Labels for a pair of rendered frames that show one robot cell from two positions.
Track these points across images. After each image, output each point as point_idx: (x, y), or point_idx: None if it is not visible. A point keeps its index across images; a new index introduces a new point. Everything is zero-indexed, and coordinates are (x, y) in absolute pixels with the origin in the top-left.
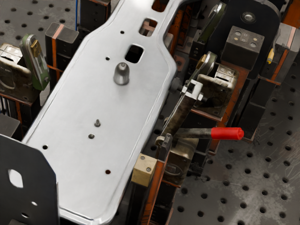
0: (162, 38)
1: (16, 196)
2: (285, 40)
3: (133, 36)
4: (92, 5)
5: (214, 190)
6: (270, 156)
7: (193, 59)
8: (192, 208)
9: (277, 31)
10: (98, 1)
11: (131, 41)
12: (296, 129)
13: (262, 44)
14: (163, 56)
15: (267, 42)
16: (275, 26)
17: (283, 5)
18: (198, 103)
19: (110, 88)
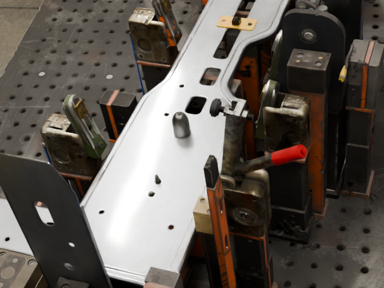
0: (226, 84)
1: (53, 240)
2: (361, 56)
3: (194, 88)
4: (155, 71)
5: (327, 258)
6: None
7: None
8: (300, 280)
9: (343, 44)
10: (159, 64)
11: (192, 93)
12: None
13: (334, 64)
14: (229, 102)
15: (338, 60)
16: (339, 39)
17: None
18: (274, 144)
19: (171, 143)
